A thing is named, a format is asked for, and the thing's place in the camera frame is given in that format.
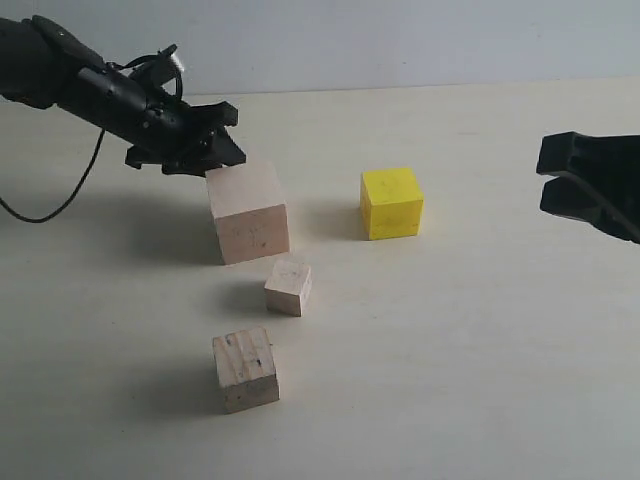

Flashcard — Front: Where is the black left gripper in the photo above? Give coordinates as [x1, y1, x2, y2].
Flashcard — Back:
[57, 67, 246, 176]

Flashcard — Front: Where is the large light wooden cube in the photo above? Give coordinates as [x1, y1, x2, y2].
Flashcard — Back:
[206, 161, 290, 265]

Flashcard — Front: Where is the yellow cube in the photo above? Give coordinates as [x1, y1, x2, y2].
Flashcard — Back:
[359, 167, 424, 240]

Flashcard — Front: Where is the medium striped wooden cube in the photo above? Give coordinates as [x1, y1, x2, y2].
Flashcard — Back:
[212, 326, 280, 413]

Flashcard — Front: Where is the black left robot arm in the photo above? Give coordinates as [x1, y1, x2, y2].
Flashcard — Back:
[1, 15, 246, 177]

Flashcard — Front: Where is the small light wooden cube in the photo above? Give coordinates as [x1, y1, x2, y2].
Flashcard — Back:
[264, 259, 312, 317]

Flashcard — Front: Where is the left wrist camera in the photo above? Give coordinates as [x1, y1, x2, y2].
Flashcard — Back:
[124, 44, 184, 100]

